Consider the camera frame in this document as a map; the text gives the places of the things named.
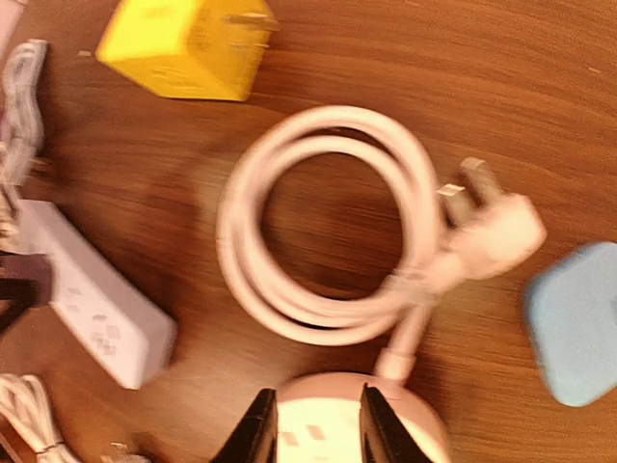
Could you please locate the yellow cube socket adapter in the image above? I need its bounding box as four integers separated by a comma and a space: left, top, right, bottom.
95, 0, 278, 101

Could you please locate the white coiled cable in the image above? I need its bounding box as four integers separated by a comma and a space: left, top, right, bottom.
0, 373, 150, 463

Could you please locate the light blue plug adapter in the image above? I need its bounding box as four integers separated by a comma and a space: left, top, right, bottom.
524, 241, 616, 407

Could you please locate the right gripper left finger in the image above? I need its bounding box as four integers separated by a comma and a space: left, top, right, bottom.
210, 389, 278, 463

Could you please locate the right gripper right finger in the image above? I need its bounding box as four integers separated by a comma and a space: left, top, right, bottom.
359, 384, 431, 463

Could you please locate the pink round power strip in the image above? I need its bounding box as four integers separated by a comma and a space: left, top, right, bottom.
276, 372, 450, 462

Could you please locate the grey-blue power strip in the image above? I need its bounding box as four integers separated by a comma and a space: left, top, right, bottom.
19, 200, 177, 390

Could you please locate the pink coiled power cable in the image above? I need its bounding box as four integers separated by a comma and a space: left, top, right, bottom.
215, 104, 549, 387

